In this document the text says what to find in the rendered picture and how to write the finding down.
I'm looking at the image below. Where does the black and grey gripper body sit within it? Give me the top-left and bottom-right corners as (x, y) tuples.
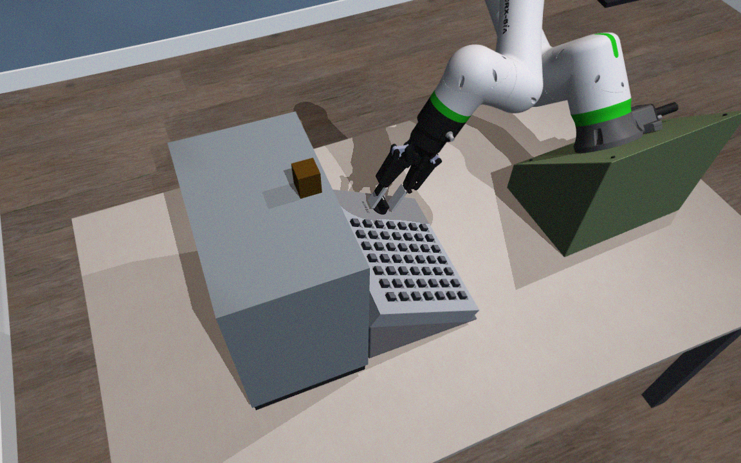
(403, 123), (446, 166)

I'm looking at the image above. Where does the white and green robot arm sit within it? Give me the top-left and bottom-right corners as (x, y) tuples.
(417, 0), (678, 153)

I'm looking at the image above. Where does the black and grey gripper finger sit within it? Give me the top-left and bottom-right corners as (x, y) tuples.
(368, 144), (419, 208)
(388, 154), (442, 212)

